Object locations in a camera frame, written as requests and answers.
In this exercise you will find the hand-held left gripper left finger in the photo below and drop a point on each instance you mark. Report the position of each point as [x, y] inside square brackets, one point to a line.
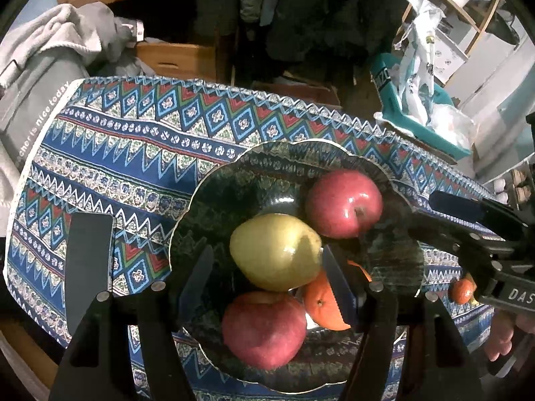
[196, 284]

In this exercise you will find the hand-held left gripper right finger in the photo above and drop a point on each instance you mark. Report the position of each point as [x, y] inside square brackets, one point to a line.
[338, 288]

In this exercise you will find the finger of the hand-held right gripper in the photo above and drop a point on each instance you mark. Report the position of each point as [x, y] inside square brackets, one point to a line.
[443, 236]
[455, 206]

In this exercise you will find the orange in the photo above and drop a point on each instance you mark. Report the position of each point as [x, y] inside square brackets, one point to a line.
[459, 291]
[319, 305]

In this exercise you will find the yellow green apple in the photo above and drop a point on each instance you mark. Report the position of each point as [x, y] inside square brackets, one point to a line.
[276, 252]

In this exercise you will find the red apple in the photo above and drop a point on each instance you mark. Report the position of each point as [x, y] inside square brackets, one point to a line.
[263, 330]
[345, 204]

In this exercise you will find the dark glass scalloped bowl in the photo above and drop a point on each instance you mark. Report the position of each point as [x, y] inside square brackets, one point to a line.
[234, 200]

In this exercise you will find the person's right hand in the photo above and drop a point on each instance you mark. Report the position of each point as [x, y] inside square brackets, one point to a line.
[499, 336]

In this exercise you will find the clear plastic bag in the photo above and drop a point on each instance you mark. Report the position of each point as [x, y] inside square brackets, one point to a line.
[453, 123]

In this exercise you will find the teal cardboard box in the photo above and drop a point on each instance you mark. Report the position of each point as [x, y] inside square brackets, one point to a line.
[418, 127]

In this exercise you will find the white perforated basket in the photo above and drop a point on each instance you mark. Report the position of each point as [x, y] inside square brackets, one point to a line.
[449, 56]

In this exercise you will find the blue patterned tablecloth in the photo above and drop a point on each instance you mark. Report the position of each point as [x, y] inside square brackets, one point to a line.
[125, 142]

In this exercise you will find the white printed rice bag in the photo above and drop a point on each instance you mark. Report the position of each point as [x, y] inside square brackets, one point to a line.
[418, 50]

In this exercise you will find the brown cardboard box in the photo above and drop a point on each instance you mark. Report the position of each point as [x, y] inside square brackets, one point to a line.
[309, 90]

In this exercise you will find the wooden shelf rack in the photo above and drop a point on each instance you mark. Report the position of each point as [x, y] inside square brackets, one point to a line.
[480, 21]

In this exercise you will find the wooden drawer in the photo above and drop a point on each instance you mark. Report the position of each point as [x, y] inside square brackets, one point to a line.
[175, 58]

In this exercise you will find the black hooded coat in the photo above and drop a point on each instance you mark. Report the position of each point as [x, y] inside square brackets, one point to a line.
[326, 8]

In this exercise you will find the grey printed bag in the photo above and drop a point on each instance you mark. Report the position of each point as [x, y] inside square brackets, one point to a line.
[29, 104]

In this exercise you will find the grey hoodie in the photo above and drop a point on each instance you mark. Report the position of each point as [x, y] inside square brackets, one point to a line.
[104, 23]

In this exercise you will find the pile of grey clothes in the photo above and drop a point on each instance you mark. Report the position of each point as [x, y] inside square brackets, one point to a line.
[41, 37]

